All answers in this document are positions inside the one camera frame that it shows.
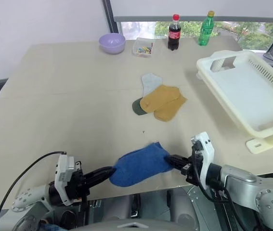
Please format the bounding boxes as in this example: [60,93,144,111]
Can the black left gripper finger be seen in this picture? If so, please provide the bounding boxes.
[83,166,117,180]
[85,171,115,190]

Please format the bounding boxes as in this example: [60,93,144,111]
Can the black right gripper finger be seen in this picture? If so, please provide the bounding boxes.
[166,155,191,167]
[168,162,187,173]

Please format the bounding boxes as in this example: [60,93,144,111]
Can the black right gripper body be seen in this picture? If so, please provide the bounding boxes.
[181,141,205,186]

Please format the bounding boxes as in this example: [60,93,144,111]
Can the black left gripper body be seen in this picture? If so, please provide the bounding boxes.
[66,160,91,200]

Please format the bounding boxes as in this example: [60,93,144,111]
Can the blue sock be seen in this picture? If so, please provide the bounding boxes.
[109,141,174,188]

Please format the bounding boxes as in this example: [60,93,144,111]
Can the mustard yellow sock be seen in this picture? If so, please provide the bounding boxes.
[140,85,181,114]
[153,93,188,122]

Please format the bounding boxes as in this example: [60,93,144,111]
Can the dark green sock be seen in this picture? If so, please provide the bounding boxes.
[132,97,147,116]

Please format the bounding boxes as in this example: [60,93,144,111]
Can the white plastic basket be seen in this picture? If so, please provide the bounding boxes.
[196,50,273,139]
[196,71,273,154]

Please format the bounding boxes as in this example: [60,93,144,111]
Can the light grey sock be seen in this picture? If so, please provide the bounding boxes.
[141,73,164,98]

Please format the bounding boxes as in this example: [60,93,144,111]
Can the grey robot torso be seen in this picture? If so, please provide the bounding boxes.
[0,185,226,231]

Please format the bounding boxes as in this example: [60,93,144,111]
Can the colourful pegs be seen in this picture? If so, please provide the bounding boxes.
[137,43,154,54]

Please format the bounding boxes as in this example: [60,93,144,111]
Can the clear plastic box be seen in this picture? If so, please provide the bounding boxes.
[131,37,156,58]

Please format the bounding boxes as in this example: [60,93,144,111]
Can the cola bottle red cap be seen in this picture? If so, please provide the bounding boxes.
[167,13,182,51]

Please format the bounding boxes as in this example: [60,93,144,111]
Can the purple plastic bowl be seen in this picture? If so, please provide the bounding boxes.
[99,33,126,54]

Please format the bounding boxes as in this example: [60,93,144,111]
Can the green bottle yellow cap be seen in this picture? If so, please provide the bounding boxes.
[197,10,215,47]

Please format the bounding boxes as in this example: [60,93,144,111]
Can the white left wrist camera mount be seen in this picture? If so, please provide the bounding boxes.
[54,154,76,206]

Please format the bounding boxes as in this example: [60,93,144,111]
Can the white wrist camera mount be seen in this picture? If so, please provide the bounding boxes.
[54,154,76,206]
[190,131,216,191]

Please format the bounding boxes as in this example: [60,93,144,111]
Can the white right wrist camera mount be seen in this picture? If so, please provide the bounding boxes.
[190,131,216,191]

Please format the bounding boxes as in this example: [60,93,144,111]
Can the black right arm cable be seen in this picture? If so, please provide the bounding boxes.
[191,141,242,231]

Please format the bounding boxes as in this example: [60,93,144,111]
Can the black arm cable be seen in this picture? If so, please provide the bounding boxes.
[0,151,67,221]
[191,141,242,231]

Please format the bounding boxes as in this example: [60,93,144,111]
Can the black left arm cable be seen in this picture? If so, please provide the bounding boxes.
[0,151,67,221]

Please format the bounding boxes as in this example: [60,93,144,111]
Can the grey window frame bar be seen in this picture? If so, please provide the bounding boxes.
[114,15,273,25]

